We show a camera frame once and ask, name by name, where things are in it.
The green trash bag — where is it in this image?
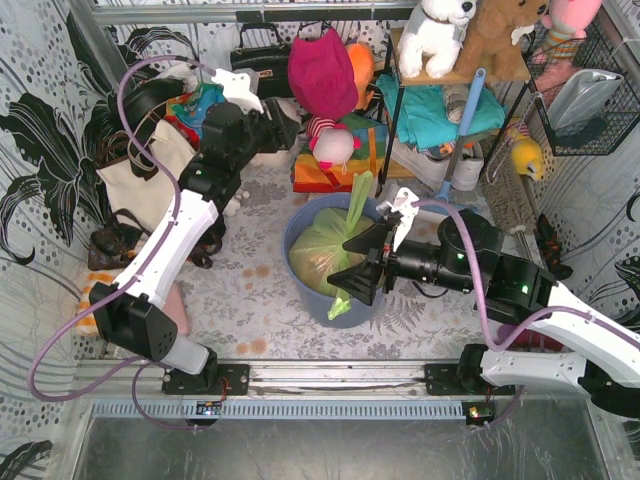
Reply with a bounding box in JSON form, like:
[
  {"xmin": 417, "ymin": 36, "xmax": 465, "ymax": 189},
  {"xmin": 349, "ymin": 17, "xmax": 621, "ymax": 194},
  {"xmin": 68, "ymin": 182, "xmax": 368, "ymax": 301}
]
[{"xmin": 288, "ymin": 172, "xmax": 379, "ymax": 320}]

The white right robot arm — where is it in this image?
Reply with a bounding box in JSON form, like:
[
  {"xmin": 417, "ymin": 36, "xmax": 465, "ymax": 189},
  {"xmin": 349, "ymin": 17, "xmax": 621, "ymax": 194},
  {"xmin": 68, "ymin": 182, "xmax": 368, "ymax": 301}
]
[{"xmin": 327, "ymin": 209, "xmax": 639, "ymax": 418}]

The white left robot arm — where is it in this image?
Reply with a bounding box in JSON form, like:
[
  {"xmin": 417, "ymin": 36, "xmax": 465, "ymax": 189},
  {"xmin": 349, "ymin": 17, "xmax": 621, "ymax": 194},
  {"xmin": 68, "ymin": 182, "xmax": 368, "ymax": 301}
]
[{"xmin": 89, "ymin": 98, "xmax": 300, "ymax": 375}]

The blue trash bin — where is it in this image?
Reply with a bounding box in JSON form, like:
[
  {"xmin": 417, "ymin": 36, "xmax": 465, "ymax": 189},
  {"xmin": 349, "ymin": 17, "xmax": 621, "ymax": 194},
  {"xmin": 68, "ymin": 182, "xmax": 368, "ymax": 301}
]
[{"xmin": 282, "ymin": 193, "xmax": 383, "ymax": 329}]

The rainbow striped bag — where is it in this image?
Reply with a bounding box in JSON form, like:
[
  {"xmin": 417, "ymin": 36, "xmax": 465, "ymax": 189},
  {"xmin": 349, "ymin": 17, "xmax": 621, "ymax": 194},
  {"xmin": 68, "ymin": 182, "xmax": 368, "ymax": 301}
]
[{"xmin": 292, "ymin": 114, "xmax": 387, "ymax": 194}]

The magenta cloth bag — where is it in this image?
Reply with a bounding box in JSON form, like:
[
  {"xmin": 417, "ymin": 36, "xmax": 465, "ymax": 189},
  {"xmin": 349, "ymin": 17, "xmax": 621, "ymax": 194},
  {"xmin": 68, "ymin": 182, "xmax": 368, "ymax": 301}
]
[{"xmin": 287, "ymin": 28, "xmax": 358, "ymax": 120}]

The cream canvas tote bag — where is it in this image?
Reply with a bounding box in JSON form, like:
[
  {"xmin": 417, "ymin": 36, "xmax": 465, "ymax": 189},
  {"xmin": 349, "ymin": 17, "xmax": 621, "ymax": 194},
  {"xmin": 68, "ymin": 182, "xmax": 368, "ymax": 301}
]
[{"xmin": 98, "ymin": 120, "xmax": 195, "ymax": 231}]

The white lamb plush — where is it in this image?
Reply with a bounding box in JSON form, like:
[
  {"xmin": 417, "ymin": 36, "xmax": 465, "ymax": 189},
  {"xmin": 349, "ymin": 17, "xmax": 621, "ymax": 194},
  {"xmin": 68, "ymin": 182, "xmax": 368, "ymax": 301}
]
[{"xmin": 251, "ymin": 114, "xmax": 302, "ymax": 167}]

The white pink plush doll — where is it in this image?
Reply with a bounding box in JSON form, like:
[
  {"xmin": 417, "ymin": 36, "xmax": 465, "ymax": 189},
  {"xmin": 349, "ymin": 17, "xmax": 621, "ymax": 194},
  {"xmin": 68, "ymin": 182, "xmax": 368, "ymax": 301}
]
[{"xmin": 306, "ymin": 116, "xmax": 362, "ymax": 170}]

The black leather handbag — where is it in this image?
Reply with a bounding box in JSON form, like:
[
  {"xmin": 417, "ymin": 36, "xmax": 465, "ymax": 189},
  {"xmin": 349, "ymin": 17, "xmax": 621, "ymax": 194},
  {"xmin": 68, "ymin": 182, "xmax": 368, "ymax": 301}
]
[{"xmin": 230, "ymin": 22, "xmax": 294, "ymax": 99}]

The blue lint roller mop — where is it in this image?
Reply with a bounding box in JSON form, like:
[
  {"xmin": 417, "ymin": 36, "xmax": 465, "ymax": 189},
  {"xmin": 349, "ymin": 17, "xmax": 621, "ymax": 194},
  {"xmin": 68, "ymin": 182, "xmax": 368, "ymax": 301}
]
[{"xmin": 419, "ymin": 68, "xmax": 486, "ymax": 218}]

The colourful scarf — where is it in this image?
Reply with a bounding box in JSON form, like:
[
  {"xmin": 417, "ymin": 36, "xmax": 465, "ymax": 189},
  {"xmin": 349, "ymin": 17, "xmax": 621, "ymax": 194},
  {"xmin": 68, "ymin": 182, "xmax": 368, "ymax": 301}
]
[{"xmin": 164, "ymin": 83, "xmax": 225, "ymax": 148}]

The orange plush toy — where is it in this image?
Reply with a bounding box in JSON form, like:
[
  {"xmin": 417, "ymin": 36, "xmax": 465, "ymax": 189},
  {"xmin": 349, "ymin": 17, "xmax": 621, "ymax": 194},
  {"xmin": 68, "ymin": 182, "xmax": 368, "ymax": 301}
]
[{"xmin": 346, "ymin": 43, "xmax": 375, "ymax": 110}]

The beige chenille mop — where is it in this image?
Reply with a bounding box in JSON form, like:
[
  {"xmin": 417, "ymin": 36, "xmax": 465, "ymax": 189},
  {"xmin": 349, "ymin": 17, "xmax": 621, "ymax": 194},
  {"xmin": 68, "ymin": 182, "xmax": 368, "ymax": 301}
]
[{"xmin": 480, "ymin": 144, "xmax": 542, "ymax": 265}]

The black hat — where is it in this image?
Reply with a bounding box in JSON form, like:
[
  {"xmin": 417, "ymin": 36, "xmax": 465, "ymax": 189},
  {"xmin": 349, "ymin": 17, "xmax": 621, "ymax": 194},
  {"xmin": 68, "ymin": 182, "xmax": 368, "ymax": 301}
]
[{"xmin": 123, "ymin": 78, "xmax": 185, "ymax": 128}]

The teal folded cloth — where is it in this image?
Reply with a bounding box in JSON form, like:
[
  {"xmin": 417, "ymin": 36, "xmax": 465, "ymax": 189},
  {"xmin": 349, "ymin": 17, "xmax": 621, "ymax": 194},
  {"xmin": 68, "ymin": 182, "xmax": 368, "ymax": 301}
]
[{"xmin": 396, "ymin": 85, "xmax": 506, "ymax": 149}]

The black orange butterfly toy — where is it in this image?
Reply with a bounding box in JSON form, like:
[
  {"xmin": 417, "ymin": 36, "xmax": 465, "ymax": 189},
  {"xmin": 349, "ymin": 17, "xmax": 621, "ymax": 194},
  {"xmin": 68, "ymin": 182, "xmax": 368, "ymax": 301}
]
[{"xmin": 534, "ymin": 214, "xmax": 573, "ymax": 281}]

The purple orange sock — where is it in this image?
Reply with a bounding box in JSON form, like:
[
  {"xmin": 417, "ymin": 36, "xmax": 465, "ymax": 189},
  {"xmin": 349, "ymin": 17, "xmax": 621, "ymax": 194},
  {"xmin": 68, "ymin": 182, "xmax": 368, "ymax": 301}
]
[{"xmin": 497, "ymin": 325, "xmax": 564, "ymax": 352}]

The yellow duck plush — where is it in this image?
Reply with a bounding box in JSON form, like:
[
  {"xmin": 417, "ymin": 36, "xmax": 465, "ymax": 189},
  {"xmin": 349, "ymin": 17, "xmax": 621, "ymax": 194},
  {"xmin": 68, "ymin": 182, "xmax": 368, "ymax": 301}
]
[{"xmin": 506, "ymin": 122, "xmax": 544, "ymax": 181}]

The white dog plush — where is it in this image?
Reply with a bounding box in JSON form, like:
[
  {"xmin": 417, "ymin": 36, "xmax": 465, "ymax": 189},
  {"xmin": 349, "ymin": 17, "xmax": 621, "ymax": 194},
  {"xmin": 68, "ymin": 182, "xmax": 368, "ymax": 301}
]
[{"xmin": 397, "ymin": 0, "xmax": 477, "ymax": 79}]

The pink case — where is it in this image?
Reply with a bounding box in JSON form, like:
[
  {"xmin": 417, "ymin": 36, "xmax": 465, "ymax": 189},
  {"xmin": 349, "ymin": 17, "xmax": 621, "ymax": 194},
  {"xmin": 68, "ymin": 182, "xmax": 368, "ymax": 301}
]
[{"xmin": 163, "ymin": 282, "xmax": 190, "ymax": 335}]

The brown bear plush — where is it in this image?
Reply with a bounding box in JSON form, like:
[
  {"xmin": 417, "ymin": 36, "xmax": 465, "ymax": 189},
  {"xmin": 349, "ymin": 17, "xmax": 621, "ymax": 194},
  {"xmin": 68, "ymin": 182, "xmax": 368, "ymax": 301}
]
[{"xmin": 454, "ymin": 0, "xmax": 549, "ymax": 81}]

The silver foil pouch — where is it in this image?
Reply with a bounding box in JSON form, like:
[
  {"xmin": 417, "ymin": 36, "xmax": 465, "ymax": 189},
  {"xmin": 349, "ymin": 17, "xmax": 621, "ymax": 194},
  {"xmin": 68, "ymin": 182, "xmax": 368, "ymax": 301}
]
[{"xmin": 547, "ymin": 69, "xmax": 625, "ymax": 130}]

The orange checked towel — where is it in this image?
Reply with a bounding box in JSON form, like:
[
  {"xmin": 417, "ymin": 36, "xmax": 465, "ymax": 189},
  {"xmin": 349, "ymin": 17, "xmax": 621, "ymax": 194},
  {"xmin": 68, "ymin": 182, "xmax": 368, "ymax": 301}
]
[{"xmin": 74, "ymin": 272, "xmax": 119, "ymax": 336}]

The pink plush toy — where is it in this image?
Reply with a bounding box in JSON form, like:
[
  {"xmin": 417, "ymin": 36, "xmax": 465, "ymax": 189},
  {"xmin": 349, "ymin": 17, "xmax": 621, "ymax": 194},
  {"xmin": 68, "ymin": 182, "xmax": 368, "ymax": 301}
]
[{"xmin": 532, "ymin": 0, "xmax": 602, "ymax": 64}]

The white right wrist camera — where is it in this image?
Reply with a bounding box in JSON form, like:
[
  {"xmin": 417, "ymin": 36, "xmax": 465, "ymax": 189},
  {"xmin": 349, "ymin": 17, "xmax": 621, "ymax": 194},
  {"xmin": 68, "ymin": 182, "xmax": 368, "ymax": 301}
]
[{"xmin": 376, "ymin": 184, "xmax": 419, "ymax": 252}]

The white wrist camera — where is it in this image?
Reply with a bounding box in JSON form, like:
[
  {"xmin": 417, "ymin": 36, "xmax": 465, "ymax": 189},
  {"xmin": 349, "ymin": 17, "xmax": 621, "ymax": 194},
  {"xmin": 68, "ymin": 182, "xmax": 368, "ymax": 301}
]
[
  {"xmin": 376, "ymin": 184, "xmax": 419, "ymax": 252},
  {"xmin": 211, "ymin": 68, "xmax": 264, "ymax": 114}
]

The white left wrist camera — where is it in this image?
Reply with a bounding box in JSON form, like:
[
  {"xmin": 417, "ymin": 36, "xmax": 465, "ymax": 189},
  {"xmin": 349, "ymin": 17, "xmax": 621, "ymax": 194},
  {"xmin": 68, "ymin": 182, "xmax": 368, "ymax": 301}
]
[{"xmin": 211, "ymin": 68, "xmax": 264, "ymax": 114}]

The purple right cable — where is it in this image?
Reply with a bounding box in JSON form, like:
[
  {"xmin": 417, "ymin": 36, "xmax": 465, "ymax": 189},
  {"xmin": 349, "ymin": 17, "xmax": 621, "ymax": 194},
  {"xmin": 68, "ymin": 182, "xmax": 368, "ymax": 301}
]
[{"xmin": 412, "ymin": 197, "xmax": 640, "ymax": 354}]

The purple cable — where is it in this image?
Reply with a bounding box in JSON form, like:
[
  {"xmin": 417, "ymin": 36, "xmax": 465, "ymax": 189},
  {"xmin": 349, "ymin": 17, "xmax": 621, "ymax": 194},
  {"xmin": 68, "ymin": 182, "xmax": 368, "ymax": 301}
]
[
  {"xmin": 28, "ymin": 55, "xmax": 219, "ymax": 431},
  {"xmin": 412, "ymin": 197, "xmax": 640, "ymax": 354}
]

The black frame wooden shelf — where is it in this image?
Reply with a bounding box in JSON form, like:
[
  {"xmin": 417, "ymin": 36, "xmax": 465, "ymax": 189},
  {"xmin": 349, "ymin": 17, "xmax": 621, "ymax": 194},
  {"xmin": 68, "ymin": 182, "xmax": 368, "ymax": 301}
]
[{"xmin": 377, "ymin": 27, "xmax": 534, "ymax": 199}]

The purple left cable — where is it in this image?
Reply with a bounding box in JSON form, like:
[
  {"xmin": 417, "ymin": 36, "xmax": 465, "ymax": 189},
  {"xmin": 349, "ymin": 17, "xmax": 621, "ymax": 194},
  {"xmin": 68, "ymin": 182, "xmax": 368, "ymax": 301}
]
[{"xmin": 28, "ymin": 55, "xmax": 219, "ymax": 431}]

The black wire basket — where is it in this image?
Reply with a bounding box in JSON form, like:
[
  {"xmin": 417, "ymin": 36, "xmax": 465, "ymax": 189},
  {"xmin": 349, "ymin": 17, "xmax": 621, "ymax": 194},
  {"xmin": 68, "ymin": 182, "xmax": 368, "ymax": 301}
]
[{"xmin": 523, "ymin": 24, "xmax": 639, "ymax": 157}]

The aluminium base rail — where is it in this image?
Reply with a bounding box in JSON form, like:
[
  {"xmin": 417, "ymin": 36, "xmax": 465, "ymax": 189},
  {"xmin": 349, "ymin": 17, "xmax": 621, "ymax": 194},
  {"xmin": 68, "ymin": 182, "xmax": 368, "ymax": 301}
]
[{"xmin": 74, "ymin": 357, "xmax": 551, "ymax": 429}]

